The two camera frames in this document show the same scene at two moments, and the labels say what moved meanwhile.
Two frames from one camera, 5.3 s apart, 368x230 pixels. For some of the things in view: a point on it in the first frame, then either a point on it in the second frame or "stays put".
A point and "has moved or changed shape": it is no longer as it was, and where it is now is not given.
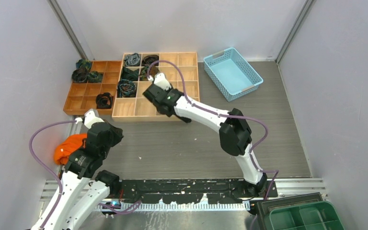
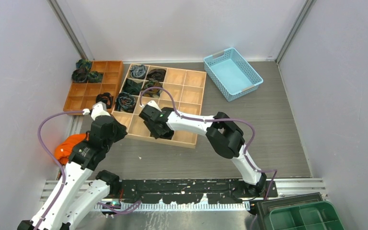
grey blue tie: x=132 y=60 -> x=138 y=71
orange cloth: x=71 y=143 stays put
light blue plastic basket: x=234 y=75 stays put
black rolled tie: x=104 y=100 stays put
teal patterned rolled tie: x=84 y=63 stays put
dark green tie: x=128 y=74 -> x=131 y=86
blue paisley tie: x=126 y=88 -> x=125 y=102
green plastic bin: x=321 y=216 stays put
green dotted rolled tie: x=95 y=76 stays put
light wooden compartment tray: x=131 y=105 has moved or changed shape
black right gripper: x=169 y=89 -> x=156 y=134
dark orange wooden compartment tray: x=82 y=96 stays put
